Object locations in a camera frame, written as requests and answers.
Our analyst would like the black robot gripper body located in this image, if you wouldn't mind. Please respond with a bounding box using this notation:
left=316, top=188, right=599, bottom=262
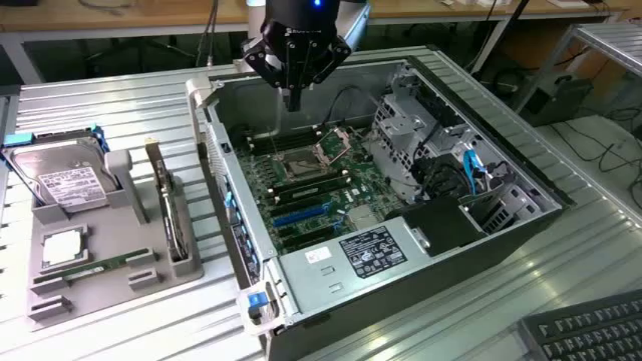
left=262, top=0, right=341, bottom=90

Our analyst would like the black graphics card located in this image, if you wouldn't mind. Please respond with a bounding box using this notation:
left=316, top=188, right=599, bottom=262
left=142, top=137, right=192, bottom=264

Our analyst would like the black RAM slot bank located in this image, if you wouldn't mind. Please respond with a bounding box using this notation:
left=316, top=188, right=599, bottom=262
left=245, top=129, right=321, bottom=156

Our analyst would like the silver disk bay cage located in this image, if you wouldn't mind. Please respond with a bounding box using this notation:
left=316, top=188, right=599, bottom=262
left=373, top=93, right=441, bottom=199

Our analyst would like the metal socket cover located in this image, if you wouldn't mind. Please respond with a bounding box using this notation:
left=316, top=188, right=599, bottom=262
left=310, top=127, right=354, bottom=166

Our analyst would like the CPU socket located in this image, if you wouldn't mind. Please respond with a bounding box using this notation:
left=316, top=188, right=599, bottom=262
left=277, top=150, right=326, bottom=180

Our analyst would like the green motherboard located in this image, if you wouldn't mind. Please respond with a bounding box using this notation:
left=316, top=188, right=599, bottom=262
left=234, top=126, right=407, bottom=256

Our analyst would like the blue expansion slot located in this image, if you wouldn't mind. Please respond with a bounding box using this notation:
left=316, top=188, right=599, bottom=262
left=272, top=208, right=328, bottom=227

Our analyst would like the silver chipset heatsink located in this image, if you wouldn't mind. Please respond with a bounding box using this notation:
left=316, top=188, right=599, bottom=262
left=348, top=208, right=383, bottom=231

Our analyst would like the black expansion slot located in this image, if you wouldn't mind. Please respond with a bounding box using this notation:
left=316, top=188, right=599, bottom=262
left=277, top=224, right=336, bottom=242

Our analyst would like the silver hard disk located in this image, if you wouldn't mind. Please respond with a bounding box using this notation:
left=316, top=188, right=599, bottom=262
left=9, top=137, right=110, bottom=214

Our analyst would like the black fan shroud box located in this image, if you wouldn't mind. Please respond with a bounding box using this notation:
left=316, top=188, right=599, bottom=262
left=400, top=198, right=488, bottom=259

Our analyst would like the silver hard disk drive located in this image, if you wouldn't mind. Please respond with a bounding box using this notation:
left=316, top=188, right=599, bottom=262
left=0, top=126, right=110, bottom=206

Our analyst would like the grey parts rack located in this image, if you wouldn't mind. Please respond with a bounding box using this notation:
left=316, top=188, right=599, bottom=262
left=26, top=148, right=205, bottom=332

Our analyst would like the grey power supply unit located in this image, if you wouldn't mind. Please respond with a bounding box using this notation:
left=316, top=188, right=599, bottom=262
left=277, top=216, right=432, bottom=315

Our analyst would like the silver CPU chip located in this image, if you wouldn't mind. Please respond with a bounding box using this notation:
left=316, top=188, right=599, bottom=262
left=40, top=231, right=84, bottom=264

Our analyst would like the open black PC case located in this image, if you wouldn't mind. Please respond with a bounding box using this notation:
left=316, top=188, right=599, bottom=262
left=184, top=44, right=577, bottom=361

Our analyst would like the black keyboard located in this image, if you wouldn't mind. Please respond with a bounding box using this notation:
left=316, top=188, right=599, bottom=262
left=515, top=289, right=642, bottom=361

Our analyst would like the grey hanging cable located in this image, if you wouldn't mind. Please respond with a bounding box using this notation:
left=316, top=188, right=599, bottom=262
left=201, top=0, right=220, bottom=68

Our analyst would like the black wire in case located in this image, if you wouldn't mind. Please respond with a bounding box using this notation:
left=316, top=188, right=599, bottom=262
left=320, top=85, right=363, bottom=127

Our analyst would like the wooden desk white frame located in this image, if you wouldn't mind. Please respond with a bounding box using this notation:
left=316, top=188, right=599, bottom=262
left=0, top=0, right=627, bottom=86

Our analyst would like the black power wire bundle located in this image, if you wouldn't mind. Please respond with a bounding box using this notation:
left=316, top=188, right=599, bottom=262
left=413, top=153, right=472, bottom=200

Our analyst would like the blue data wire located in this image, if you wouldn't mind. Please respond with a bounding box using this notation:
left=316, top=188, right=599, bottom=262
left=463, top=149, right=487, bottom=196

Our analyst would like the black box with handle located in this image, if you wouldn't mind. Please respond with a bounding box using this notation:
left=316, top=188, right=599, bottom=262
left=520, top=74, right=593, bottom=128

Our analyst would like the grey metal shelf frame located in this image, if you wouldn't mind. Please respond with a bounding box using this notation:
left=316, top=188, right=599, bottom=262
left=513, top=23, right=642, bottom=117

